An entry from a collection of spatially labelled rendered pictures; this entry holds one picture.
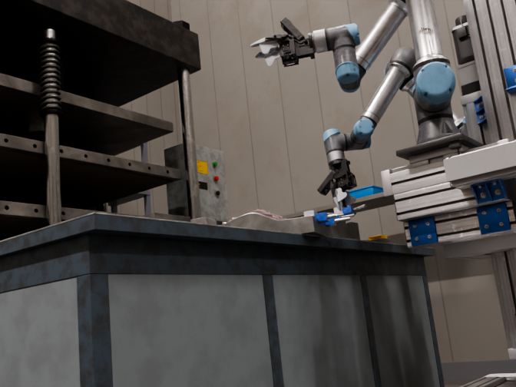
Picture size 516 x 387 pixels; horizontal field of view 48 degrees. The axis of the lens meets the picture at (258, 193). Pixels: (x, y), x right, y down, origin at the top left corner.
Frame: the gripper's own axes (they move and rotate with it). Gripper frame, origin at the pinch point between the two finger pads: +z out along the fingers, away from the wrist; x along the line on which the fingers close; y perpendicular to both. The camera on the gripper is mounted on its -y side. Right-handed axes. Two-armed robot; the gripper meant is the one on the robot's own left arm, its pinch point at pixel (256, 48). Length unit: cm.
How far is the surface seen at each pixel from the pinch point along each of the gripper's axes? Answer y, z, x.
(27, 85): -7, 92, 4
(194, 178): 12, 50, 76
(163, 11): -298, 164, 330
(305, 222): 61, -9, 13
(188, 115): -19, 50, 72
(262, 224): 59, 6, 14
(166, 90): -204, 166, 338
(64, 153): 17, 84, 19
